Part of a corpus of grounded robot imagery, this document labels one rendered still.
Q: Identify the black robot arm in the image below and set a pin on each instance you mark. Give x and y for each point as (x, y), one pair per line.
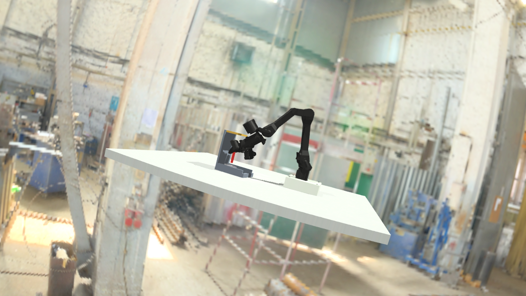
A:
(267, 131)

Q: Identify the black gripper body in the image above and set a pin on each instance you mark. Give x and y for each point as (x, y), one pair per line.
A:
(245, 143)

